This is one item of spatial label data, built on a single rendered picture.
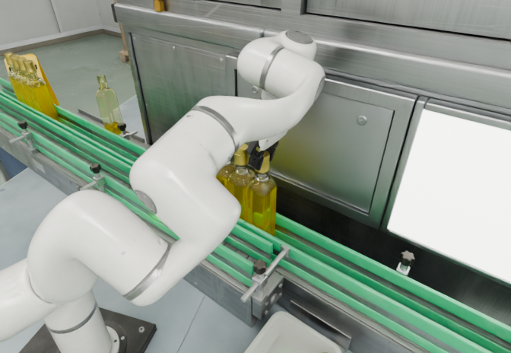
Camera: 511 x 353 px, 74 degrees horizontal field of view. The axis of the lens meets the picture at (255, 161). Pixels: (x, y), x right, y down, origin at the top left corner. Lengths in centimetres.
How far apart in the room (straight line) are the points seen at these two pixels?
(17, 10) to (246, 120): 637
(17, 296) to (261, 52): 50
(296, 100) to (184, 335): 68
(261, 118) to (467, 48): 39
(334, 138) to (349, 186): 13
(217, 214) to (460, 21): 52
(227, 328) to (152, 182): 62
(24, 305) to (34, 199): 93
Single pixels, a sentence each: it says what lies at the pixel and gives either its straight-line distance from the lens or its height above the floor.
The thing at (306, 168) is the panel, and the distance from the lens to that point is 89.
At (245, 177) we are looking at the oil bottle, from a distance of 82.
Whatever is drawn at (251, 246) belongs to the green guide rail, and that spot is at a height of 92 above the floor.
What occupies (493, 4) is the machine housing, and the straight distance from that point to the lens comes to 71.
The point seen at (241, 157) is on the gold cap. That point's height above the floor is 114.
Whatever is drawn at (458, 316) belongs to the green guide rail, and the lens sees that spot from 86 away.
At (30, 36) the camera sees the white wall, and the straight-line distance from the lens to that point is 683.
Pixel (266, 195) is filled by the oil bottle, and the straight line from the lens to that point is 80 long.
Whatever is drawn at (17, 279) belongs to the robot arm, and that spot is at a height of 116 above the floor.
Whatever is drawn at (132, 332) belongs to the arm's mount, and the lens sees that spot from 97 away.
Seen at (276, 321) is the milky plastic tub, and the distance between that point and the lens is 88.
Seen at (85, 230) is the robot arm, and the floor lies 129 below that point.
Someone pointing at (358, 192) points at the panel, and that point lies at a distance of 86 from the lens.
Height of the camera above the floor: 158
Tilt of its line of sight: 34 degrees down
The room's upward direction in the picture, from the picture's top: straight up
